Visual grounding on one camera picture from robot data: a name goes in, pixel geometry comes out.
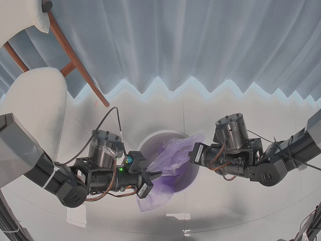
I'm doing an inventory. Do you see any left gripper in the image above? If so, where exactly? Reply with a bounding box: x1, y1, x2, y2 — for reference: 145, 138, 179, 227
117, 171, 154, 199

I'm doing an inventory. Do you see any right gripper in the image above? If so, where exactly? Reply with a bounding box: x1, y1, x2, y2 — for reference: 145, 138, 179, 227
189, 142, 221, 171

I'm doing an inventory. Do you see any purple plastic bag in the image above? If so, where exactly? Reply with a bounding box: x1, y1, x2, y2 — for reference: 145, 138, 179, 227
135, 132, 206, 212

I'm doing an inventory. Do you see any white trash bin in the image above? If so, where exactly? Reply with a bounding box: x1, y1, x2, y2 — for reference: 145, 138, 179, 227
137, 129, 201, 194

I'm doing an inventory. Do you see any white cushioned wooden chair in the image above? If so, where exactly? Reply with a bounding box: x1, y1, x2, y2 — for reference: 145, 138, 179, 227
0, 0, 110, 165

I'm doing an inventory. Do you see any pale blue curtain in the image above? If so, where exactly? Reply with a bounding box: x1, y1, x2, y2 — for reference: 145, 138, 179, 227
0, 0, 321, 102

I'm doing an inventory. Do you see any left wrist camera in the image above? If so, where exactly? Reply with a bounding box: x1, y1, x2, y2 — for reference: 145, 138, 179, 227
125, 151, 147, 174

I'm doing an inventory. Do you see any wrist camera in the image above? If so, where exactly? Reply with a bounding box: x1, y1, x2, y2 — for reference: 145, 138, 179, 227
125, 151, 147, 174
214, 123, 227, 144

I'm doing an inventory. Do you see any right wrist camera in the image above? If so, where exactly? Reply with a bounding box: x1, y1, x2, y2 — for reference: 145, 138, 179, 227
214, 123, 227, 144

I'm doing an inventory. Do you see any black cable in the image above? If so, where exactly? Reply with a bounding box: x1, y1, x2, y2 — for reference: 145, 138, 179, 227
54, 106, 124, 166
247, 130, 321, 172

